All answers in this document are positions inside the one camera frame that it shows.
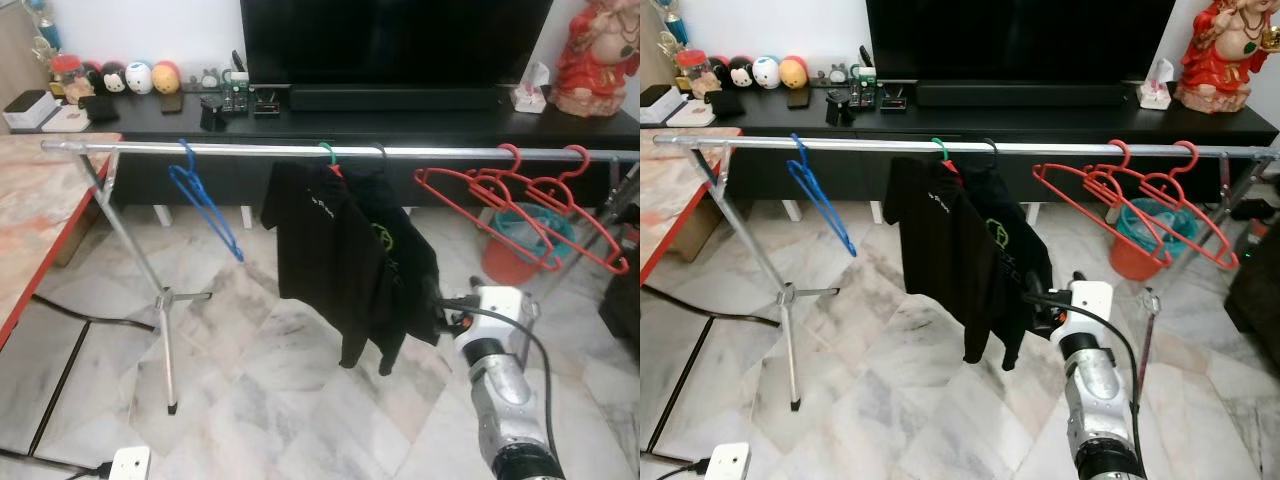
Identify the white round plush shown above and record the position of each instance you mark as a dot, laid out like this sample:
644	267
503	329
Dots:
766	73
138	78

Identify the green white gadget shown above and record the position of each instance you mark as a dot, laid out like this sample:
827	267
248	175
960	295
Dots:
236	90
864	85

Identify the black pouch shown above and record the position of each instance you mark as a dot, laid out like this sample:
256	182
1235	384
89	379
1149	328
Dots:
100	107
725	103

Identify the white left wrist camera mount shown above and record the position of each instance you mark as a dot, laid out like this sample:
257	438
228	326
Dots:
130	465
728	463

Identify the light wood sideboard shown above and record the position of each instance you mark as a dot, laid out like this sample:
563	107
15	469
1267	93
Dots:
650	55
15	60

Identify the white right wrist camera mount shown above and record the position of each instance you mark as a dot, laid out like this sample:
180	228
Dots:
500	310
1088	300

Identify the grey Totoro figurine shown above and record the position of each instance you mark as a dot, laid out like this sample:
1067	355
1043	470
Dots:
837	74
209	79

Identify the black shirt FSL print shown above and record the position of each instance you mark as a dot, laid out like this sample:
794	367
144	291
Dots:
310	240
930	240

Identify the silver metal clothes rack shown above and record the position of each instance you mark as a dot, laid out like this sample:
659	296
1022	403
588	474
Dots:
860	145
250	150

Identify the dark brown sofa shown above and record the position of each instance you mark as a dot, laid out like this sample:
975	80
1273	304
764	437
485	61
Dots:
628	300
1258	290

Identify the red Buddha statue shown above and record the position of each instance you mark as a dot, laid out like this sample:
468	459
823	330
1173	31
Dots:
595	70
1225	65

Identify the black shirt onemax LED print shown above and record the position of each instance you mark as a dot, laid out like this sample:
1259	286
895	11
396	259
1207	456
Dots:
1020	280
405	290

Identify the dark grey clothes hanger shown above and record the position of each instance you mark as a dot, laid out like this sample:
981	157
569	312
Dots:
994	147
384	152

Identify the small black holder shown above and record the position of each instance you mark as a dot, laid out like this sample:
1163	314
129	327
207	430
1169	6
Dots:
211	112
839	108

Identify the blue plastic hanger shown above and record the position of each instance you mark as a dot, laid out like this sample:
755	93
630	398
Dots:
838	233
222	238

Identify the yellow round plush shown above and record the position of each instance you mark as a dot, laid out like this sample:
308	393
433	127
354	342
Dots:
793	73
166	78

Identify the red hanger with green hook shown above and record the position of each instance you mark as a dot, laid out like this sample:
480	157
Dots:
336	168
948	165

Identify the dark metal table frame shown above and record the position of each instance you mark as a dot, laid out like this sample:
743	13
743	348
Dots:
681	385
60	385

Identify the orange waste bin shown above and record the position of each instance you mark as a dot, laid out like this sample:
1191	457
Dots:
1130	260
505	262

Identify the gold blue trophy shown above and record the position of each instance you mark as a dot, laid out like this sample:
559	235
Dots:
47	35
678	25

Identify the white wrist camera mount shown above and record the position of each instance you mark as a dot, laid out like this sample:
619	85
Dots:
130	465
728	463
1088	300
500	310

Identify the black TV cabinet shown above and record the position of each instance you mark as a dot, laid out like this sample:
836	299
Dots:
1080	120
450	125

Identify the black television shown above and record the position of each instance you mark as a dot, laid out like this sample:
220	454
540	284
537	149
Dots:
1020	40
400	40

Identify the red plastic hanger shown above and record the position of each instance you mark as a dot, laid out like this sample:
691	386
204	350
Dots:
575	183
1187	178
1120	175
510	180

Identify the white tissue box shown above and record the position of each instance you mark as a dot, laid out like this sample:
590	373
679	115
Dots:
1155	95
530	98

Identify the flat white pink box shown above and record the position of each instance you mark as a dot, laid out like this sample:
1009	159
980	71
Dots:
692	113
68	119

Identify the black mouse plush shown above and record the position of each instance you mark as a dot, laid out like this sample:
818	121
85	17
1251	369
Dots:
92	78
719	72

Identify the small black digital clock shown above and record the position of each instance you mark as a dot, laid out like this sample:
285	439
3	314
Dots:
893	98
266	101

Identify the white faced mouse plush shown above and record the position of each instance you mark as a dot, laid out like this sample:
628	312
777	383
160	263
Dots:
740	74
113	79

